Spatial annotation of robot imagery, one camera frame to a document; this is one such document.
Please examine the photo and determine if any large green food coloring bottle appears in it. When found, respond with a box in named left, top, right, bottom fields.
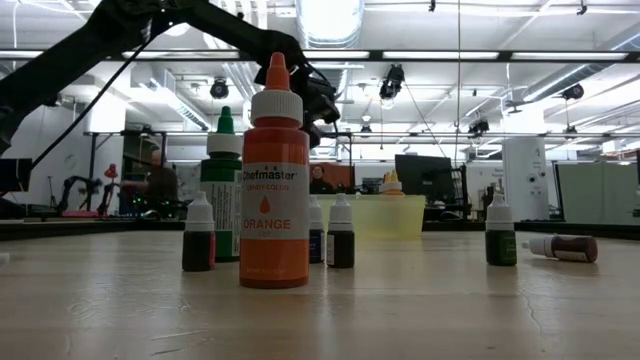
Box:
left=200, top=105, right=244, bottom=264

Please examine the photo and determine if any black metal gantry frame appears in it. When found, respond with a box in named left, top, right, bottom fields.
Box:
left=82, top=129, right=169, bottom=221

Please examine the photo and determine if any small green dropper bottle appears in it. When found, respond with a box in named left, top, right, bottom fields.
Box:
left=485, top=193, right=518, bottom=267

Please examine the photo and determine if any small dark red dropper bottle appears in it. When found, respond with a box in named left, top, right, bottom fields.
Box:
left=181, top=191, right=217, bottom=273

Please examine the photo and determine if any pale green partition screen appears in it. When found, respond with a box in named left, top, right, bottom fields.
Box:
left=555, top=160, right=640, bottom=226

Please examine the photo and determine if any orange wall panel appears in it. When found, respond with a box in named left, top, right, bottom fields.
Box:
left=309, top=162, right=356, bottom=195

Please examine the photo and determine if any black aluminium table frame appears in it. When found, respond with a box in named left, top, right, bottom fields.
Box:
left=0, top=219, right=640, bottom=242

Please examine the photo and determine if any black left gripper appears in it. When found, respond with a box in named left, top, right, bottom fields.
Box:
left=290, top=63, right=342, bottom=150

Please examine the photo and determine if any small brown dropper bottle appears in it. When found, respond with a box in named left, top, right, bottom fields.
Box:
left=521, top=234, right=599, bottom=264

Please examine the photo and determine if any silver ceiling ventilation duct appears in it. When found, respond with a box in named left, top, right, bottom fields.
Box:
left=294, top=0, right=366, bottom=101

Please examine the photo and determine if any white cylindrical column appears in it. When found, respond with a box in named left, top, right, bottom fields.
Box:
left=502, top=137, right=550, bottom=222

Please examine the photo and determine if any black overhead frame beam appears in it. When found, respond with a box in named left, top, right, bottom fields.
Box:
left=0, top=48, right=640, bottom=63

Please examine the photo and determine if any small blue dropper bottle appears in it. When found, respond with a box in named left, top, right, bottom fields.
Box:
left=308, top=195, right=325, bottom=265

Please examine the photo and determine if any yellow translucent plastic tray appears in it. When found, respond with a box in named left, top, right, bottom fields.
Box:
left=314, top=193, right=428, bottom=240

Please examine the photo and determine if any black computer monitor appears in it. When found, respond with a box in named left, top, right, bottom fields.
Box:
left=394, top=153, right=454, bottom=204

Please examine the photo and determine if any small dark screen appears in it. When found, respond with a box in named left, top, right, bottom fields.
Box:
left=360, top=177, right=386, bottom=195

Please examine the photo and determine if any large orange food coloring bottle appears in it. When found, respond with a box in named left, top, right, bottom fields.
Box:
left=238, top=52, right=311, bottom=290

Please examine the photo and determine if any small black dropper bottle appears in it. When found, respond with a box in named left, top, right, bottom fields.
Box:
left=326, top=193, right=356, bottom=269

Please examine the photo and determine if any black wall monitor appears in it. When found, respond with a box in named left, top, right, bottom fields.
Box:
left=0, top=158, right=32, bottom=194

